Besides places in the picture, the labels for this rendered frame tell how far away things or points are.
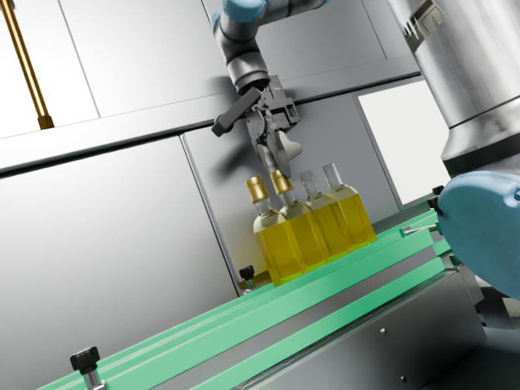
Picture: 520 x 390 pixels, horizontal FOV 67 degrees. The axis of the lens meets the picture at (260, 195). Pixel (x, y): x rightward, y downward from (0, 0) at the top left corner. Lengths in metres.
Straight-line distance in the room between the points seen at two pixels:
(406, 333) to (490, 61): 0.46
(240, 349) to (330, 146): 0.59
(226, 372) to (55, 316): 0.38
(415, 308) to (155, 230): 0.51
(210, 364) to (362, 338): 0.23
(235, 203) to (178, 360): 0.40
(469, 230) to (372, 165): 0.72
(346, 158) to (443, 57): 0.69
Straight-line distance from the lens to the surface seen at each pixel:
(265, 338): 0.58
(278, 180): 0.75
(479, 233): 0.34
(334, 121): 1.03
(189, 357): 0.55
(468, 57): 0.33
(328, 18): 1.23
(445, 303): 0.74
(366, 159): 1.05
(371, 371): 0.65
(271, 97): 0.81
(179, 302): 0.84
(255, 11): 0.73
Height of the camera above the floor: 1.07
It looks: 5 degrees up
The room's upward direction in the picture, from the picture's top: 21 degrees counter-clockwise
